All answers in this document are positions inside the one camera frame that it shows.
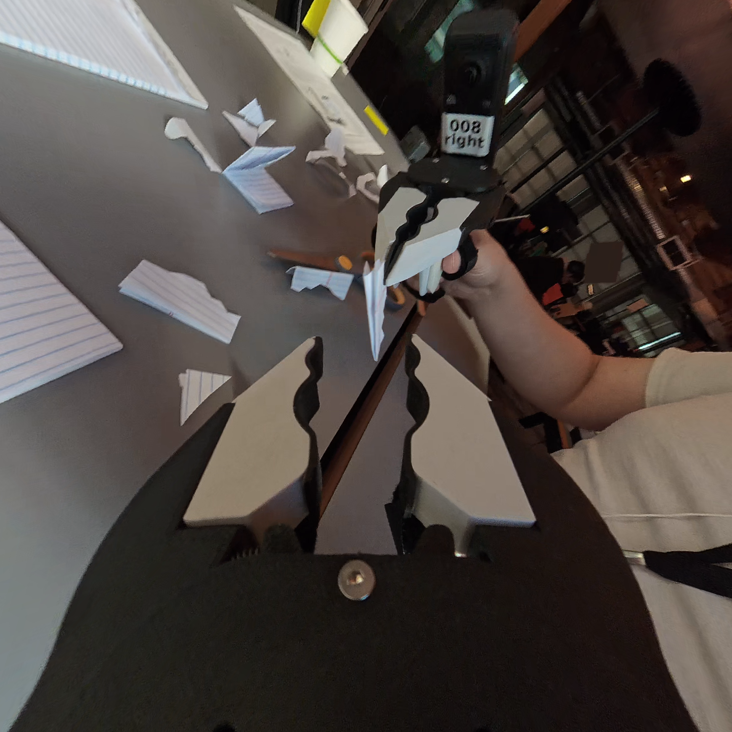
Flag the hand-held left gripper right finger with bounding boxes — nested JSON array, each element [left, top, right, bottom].
[[386, 334, 537, 555]]

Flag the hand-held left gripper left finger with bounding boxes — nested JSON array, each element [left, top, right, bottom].
[[183, 336, 324, 552]]

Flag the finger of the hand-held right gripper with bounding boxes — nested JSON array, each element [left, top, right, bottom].
[[384, 197, 480, 287], [374, 186, 427, 264]]

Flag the grey orange scissors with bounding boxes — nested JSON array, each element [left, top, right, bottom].
[[268, 247, 421, 314]]

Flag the narrow lined paper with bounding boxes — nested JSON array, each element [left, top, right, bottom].
[[363, 260, 391, 362]]

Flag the person's right forearm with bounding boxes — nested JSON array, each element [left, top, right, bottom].
[[466, 286, 658, 432]]

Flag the grey desk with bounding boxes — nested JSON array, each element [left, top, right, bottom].
[[0, 0, 435, 687]]

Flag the person's right hand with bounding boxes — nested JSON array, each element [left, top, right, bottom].
[[440, 229, 518, 304]]

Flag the lined paper strip scrap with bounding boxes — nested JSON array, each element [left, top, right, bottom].
[[339, 169, 378, 202]]

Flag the small grey box yellow label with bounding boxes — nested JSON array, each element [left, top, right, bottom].
[[400, 127, 431, 162]]

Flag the folded lined paper booklet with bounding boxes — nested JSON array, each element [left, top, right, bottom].
[[222, 146, 296, 215]]

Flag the white paper cup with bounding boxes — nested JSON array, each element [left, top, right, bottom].
[[309, 0, 369, 78]]

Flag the printed instruction sheet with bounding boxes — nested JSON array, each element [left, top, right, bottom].
[[234, 6, 385, 156]]

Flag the black disc-topped pole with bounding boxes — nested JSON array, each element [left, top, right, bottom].
[[498, 57, 703, 198]]

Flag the lined paper pad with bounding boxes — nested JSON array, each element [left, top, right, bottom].
[[0, 220, 124, 404]]

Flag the white lined legal pad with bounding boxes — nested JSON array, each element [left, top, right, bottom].
[[0, 0, 209, 109]]

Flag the black harness strap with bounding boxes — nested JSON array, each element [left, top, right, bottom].
[[623, 543, 732, 599]]

